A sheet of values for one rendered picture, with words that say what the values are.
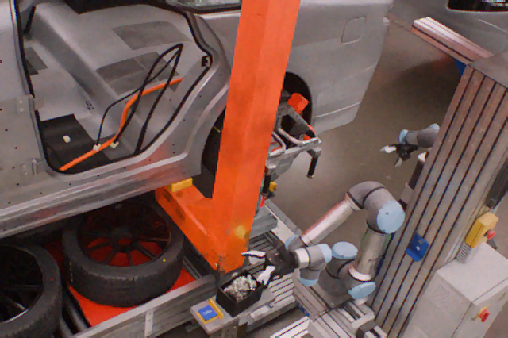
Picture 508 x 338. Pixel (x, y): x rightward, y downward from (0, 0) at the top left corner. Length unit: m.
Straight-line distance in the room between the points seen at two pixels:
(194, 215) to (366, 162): 2.21
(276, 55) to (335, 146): 2.81
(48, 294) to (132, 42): 1.70
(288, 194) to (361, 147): 0.98
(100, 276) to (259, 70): 1.39
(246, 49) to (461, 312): 1.34
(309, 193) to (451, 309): 2.26
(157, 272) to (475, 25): 3.37
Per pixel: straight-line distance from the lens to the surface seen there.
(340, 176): 4.93
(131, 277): 3.23
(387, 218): 2.43
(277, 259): 2.38
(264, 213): 4.08
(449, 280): 2.59
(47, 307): 3.14
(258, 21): 2.41
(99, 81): 3.76
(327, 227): 2.56
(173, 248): 3.37
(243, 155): 2.71
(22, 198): 3.01
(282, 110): 3.43
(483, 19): 5.41
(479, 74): 2.27
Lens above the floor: 2.96
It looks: 39 degrees down
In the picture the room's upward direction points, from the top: 11 degrees clockwise
